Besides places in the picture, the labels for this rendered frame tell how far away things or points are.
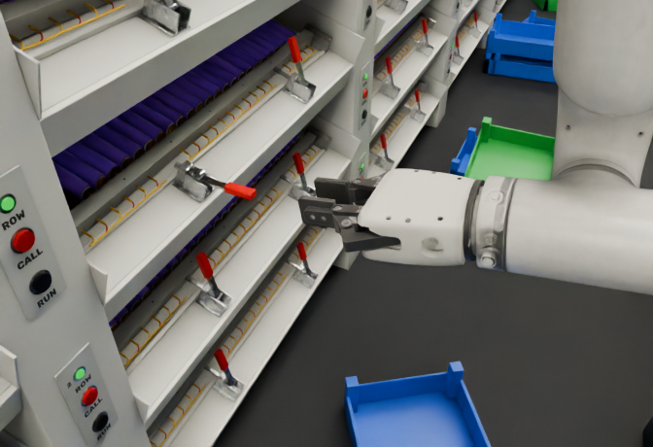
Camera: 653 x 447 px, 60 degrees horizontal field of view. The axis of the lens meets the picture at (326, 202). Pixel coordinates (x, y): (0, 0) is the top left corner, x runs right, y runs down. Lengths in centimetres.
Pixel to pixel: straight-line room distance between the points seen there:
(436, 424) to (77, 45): 80
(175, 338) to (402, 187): 37
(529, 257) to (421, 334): 68
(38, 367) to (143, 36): 30
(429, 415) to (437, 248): 57
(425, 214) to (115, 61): 30
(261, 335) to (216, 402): 14
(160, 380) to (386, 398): 45
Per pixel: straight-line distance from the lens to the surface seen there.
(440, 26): 168
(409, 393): 105
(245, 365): 97
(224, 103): 76
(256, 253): 86
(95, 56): 53
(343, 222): 53
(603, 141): 56
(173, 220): 64
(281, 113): 82
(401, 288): 123
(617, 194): 50
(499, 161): 151
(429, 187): 54
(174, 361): 75
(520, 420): 108
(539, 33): 235
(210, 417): 92
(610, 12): 39
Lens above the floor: 87
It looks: 37 degrees down
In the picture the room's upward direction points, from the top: straight up
